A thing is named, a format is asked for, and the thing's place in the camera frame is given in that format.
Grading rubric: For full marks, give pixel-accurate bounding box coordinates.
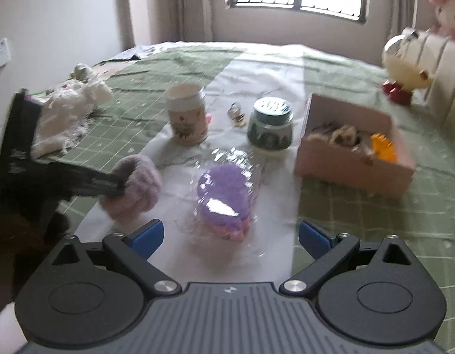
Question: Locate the lilac fluffy scrunchie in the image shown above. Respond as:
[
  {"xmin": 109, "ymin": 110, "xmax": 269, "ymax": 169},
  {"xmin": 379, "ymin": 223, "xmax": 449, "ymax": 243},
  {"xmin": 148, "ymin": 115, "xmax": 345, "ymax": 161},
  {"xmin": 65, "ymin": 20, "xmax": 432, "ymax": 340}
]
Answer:
[{"xmin": 100, "ymin": 154, "xmax": 162, "ymax": 224}]

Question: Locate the pink storage box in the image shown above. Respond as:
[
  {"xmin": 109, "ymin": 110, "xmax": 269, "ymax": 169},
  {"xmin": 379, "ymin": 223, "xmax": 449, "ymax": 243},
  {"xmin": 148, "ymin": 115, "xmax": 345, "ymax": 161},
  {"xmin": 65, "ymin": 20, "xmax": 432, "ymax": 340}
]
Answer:
[{"xmin": 294, "ymin": 94, "xmax": 416, "ymax": 199}]

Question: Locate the orange flower hair accessory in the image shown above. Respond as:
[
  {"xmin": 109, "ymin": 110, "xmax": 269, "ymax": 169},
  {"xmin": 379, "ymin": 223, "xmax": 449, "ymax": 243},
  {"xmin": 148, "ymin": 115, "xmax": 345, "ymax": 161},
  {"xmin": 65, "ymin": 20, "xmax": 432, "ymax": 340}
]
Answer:
[{"xmin": 370, "ymin": 133, "xmax": 397, "ymax": 163}]

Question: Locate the white fluffy blanket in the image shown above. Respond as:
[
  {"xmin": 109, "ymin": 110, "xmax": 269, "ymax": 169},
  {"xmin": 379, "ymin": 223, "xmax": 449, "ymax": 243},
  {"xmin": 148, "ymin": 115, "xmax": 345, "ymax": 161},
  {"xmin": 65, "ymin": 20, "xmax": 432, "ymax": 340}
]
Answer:
[{"xmin": 32, "ymin": 78, "xmax": 112, "ymax": 158}]

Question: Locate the purple puff in plastic bag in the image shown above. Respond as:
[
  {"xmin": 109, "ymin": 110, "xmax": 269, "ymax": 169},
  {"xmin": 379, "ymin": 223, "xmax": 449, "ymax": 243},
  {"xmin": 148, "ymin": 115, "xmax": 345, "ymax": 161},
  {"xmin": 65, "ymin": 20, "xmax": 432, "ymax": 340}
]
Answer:
[{"xmin": 175, "ymin": 147, "xmax": 263, "ymax": 257}]

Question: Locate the grey plush toy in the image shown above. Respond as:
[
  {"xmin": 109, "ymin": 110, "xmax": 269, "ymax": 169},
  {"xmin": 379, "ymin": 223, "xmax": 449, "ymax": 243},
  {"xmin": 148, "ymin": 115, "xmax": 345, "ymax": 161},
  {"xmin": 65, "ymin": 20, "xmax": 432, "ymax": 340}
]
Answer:
[{"xmin": 70, "ymin": 63, "xmax": 98, "ymax": 83}]

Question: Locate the green checked bed sheet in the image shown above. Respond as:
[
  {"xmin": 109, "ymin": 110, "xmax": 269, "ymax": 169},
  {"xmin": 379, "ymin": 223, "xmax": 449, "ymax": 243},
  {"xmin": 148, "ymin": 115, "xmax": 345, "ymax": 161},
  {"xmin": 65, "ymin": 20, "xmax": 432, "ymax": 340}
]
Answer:
[{"xmin": 53, "ymin": 42, "xmax": 455, "ymax": 353}]

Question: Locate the green lidded jar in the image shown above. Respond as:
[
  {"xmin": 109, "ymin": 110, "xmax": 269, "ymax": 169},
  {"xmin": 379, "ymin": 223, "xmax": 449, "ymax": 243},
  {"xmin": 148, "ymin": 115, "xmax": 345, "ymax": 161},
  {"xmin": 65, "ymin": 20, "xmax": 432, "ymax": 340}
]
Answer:
[{"xmin": 247, "ymin": 97, "xmax": 294, "ymax": 151}]

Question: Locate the large beige lidded jar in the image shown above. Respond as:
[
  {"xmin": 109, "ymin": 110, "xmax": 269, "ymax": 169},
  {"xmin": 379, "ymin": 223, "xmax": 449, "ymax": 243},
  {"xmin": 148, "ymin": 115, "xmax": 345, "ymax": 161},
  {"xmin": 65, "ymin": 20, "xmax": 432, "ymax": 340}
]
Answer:
[{"xmin": 164, "ymin": 83, "xmax": 208, "ymax": 145}]

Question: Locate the grey curtain left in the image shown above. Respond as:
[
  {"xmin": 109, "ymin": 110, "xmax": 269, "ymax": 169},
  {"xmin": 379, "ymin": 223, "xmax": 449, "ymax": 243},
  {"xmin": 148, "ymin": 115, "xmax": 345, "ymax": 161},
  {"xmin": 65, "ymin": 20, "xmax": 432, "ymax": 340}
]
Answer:
[{"xmin": 116, "ymin": 0, "xmax": 214, "ymax": 49}]

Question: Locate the grey curtain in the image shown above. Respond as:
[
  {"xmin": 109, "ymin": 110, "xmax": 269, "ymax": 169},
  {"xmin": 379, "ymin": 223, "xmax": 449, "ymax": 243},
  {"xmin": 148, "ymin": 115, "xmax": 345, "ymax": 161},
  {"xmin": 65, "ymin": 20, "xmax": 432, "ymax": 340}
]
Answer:
[
  {"xmin": 388, "ymin": 0, "xmax": 418, "ymax": 39},
  {"xmin": 116, "ymin": 0, "xmax": 214, "ymax": 49}
]

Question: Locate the cream round plush doll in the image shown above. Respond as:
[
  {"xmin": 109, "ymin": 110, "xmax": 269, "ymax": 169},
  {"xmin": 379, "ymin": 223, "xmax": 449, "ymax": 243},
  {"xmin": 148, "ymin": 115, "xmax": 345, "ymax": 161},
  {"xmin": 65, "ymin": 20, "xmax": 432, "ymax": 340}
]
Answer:
[{"xmin": 382, "ymin": 29, "xmax": 434, "ymax": 106}]

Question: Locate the beige padded headboard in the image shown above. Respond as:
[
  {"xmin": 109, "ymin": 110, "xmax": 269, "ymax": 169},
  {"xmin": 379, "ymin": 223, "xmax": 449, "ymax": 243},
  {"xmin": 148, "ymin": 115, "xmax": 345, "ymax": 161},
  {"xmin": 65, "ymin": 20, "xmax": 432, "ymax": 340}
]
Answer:
[{"xmin": 418, "ymin": 31, "xmax": 455, "ymax": 140}]

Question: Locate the grey curtain right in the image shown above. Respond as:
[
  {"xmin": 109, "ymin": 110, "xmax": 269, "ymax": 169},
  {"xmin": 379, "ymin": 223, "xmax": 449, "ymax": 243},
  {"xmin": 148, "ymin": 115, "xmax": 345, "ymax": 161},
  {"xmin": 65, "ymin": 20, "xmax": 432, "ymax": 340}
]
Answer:
[{"xmin": 388, "ymin": 0, "xmax": 418, "ymax": 39}]

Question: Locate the pink plush bunny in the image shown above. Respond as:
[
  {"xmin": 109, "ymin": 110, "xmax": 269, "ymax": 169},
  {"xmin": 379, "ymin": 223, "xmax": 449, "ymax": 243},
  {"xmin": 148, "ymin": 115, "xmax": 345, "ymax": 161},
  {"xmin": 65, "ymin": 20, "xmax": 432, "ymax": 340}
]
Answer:
[{"xmin": 428, "ymin": 0, "xmax": 455, "ymax": 41}]

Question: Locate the white wall switch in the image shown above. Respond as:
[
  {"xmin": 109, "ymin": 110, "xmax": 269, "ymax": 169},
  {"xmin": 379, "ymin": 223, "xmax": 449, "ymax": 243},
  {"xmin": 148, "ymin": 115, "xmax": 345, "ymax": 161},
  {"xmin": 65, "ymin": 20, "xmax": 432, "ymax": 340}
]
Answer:
[{"xmin": 0, "ymin": 38, "xmax": 11, "ymax": 68}]

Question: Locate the small gold keychain charm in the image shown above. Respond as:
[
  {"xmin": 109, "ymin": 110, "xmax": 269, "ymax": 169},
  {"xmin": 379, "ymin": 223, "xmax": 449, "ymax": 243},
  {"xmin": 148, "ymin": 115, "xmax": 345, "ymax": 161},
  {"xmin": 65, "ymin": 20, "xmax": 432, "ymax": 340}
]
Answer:
[{"xmin": 227, "ymin": 102, "xmax": 246, "ymax": 128}]

